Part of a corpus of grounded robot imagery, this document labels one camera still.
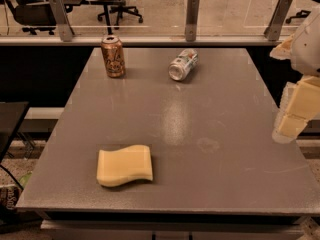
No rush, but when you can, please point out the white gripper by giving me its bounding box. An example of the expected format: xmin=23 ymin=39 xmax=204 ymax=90
xmin=270 ymin=6 xmax=320 ymax=144

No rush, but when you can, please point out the silver green 7up can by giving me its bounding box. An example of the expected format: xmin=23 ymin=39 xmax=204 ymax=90
xmin=168 ymin=48 xmax=198 ymax=81

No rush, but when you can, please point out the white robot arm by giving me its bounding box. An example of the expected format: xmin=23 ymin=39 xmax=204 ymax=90
xmin=270 ymin=5 xmax=320 ymax=144

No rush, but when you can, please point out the orange LaCroix can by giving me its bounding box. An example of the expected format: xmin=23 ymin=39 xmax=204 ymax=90
xmin=101 ymin=35 xmax=126 ymax=78

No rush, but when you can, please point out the black office chair right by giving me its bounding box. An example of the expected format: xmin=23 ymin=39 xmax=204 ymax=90
xmin=285 ymin=10 xmax=311 ymax=24

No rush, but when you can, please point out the black office chair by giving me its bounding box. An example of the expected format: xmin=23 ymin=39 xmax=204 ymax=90
xmin=1 ymin=0 xmax=85 ymax=35
xmin=285 ymin=10 xmax=311 ymax=24
xmin=97 ymin=0 xmax=143 ymax=34

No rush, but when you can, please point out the black office chair middle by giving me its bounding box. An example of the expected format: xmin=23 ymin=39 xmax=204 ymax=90
xmin=97 ymin=0 xmax=143 ymax=34

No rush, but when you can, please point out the yellow wavy sponge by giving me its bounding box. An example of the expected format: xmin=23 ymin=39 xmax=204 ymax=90
xmin=96 ymin=145 xmax=153 ymax=187

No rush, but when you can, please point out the glass barrier panel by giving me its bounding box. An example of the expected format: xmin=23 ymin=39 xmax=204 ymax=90
xmin=0 ymin=0 xmax=320 ymax=38

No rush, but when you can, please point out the black office chair left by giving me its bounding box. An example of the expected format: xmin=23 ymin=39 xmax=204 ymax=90
xmin=1 ymin=0 xmax=85 ymax=35

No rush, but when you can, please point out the dark snack bag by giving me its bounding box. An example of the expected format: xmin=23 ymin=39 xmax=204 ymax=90
xmin=0 ymin=184 xmax=21 ymax=214

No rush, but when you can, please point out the right metal glass bracket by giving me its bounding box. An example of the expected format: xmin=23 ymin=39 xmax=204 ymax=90
xmin=264 ymin=0 xmax=293 ymax=41

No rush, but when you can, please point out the metal glass bracket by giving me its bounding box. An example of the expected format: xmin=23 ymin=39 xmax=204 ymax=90
xmin=48 ymin=0 xmax=74 ymax=42
xmin=264 ymin=0 xmax=293 ymax=41
xmin=185 ymin=0 xmax=200 ymax=42

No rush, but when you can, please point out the middle metal glass bracket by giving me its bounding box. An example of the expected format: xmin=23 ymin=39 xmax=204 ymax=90
xmin=185 ymin=0 xmax=200 ymax=42

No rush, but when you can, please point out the left metal glass bracket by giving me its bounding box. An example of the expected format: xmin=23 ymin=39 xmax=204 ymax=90
xmin=48 ymin=0 xmax=74 ymax=42

